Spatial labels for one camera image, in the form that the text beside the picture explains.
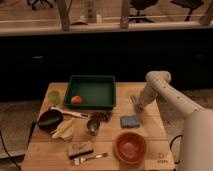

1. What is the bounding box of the white handled peeler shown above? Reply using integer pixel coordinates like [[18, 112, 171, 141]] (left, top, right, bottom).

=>
[[50, 106, 90, 119]]

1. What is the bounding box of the black cable left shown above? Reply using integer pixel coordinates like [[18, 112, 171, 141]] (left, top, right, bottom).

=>
[[0, 120, 37, 171]]

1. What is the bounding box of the office chair centre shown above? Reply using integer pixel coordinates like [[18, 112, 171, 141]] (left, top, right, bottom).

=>
[[129, 0, 158, 23]]

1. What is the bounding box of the black cable right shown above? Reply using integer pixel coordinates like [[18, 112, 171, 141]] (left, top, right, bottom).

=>
[[169, 133, 184, 166]]

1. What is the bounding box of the green cucumber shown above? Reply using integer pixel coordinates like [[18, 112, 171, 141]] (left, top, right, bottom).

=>
[[37, 117, 61, 126]]

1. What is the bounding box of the black cable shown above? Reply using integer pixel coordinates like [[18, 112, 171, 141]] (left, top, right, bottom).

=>
[[169, 133, 184, 166], [0, 120, 37, 171]]

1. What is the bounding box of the silver fork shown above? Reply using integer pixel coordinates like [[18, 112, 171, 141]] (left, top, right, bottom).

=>
[[73, 153, 108, 166]]

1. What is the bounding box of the office chair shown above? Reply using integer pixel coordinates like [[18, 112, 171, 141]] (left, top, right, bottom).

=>
[[129, 0, 158, 23], [26, 0, 53, 10], [171, 0, 204, 21]]

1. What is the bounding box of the green plastic tray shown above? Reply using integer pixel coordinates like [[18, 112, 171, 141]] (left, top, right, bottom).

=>
[[63, 75, 116, 110]]

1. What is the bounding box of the red bowl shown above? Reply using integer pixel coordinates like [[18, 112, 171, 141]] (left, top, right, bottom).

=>
[[113, 132, 146, 165]]

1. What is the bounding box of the brown pine cone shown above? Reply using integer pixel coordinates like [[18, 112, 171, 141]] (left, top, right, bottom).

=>
[[92, 111, 112, 122]]

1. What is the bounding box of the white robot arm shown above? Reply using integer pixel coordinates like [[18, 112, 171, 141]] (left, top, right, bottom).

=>
[[139, 71, 213, 171]]

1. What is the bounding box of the office chair left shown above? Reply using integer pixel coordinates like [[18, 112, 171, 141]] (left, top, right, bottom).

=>
[[26, 0, 53, 10]]

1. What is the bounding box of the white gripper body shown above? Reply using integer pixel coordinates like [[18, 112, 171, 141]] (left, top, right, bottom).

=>
[[138, 84, 157, 108]]

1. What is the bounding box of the office chair right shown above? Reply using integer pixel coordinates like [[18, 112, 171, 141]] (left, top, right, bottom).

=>
[[171, 0, 204, 21]]

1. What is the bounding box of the orange fruit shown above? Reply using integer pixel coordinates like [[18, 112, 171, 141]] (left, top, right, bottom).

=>
[[71, 96, 83, 104]]

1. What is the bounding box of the black bowl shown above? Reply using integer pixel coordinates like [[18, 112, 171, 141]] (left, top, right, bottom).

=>
[[36, 110, 63, 133]]

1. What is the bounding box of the grey towel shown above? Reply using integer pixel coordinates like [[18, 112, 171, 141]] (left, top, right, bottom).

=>
[[131, 95, 142, 113]]

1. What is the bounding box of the wooden block brush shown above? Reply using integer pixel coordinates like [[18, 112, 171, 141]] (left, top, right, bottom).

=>
[[68, 141, 93, 159]]

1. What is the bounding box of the blue sponge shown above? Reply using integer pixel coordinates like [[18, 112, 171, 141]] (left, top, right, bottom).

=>
[[120, 116, 140, 128]]

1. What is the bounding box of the metal measuring cup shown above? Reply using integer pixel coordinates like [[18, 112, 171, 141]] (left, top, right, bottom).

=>
[[87, 119, 100, 136]]

